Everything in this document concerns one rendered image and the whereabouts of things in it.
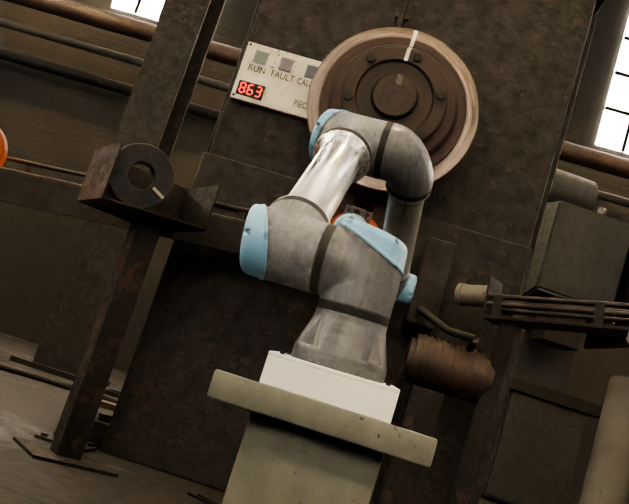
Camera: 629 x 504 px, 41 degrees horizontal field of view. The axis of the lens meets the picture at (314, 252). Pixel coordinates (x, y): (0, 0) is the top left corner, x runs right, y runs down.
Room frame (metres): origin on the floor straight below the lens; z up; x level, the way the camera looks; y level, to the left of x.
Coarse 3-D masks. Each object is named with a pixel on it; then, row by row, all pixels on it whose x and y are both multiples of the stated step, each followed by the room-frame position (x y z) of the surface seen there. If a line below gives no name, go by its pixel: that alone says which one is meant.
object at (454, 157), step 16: (368, 32) 2.20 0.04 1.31; (384, 32) 2.19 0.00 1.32; (400, 32) 2.19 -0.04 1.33; (336, 48) 2.20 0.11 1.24; (448, 48) 2.18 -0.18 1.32; (320, 64) 2.20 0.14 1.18; (464, 64) 2.17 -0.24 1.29; (320, 80) 2.20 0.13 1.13; (464, 80) 2.17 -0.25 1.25; (464, 128) 2.17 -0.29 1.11; (464, 144) 2.17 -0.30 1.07; (448, 160) 2.17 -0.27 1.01; (384, 192) 2.24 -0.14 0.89
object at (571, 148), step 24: (24, 0) 7.88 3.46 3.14; (48, 0) 7.84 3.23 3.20; (0, 24) 8.15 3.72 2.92; (96, 24) 7.85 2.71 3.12; (120, 24) 7.78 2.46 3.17; (144, 24) 7.77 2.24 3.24; (96, 48) 8.05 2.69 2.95; (216, 48) 7.70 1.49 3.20; (48, 72) 8.32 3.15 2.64; (72, 72) 8.24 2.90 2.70; (216, 120) 8.15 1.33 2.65; (576, 144) 7.44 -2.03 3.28; (600, 168) 7.43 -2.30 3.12; (624, 168) 7.37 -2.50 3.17; (600, 192) 7.62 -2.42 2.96
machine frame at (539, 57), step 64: (320, 0) 2.36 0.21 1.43; (384, 0) 2.35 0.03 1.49; (448, 0) 2.33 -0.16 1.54; (512, 0) 2.32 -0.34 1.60; (576, 0) 2.30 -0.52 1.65; (512, 64) 2.31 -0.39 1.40; (576, 64) 2.30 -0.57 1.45; (256, 128) 2.37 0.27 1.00; (512, 128) 2.31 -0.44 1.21; (256, 192) 2.31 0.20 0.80; (448, 192) 2.32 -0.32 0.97; (512, 192) 2.30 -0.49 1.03; (192, 256) 2.32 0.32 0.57; (512, 256) 2.25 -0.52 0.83; (192, 320) 2.31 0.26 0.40; (256, 320) 2.30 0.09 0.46; (448, 320) 2.26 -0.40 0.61; (128, 384) 2.32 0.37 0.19; (192, 384) 2.31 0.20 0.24; (128, 448) 2.32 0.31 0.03; (192, 448) 2.30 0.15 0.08; (448, 448) 2.25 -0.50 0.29
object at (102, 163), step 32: (96, 160) 1.99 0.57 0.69; (96, 192) 1.90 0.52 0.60; (192, 192) 2.12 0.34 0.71; (160, 224) 2.00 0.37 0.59; (192, 224) 1.97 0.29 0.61; (128, 256) 1.98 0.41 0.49; (128, 288) 1.99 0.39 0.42; (96, 320) 2.02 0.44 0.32; (128, 320) 2.00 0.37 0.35; (96, 352) 1.98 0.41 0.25; (96, 384) 1.99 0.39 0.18; (64, 416) 2.01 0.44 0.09; (32, 448) 1.96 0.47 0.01; (64, 448) 1.98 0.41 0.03
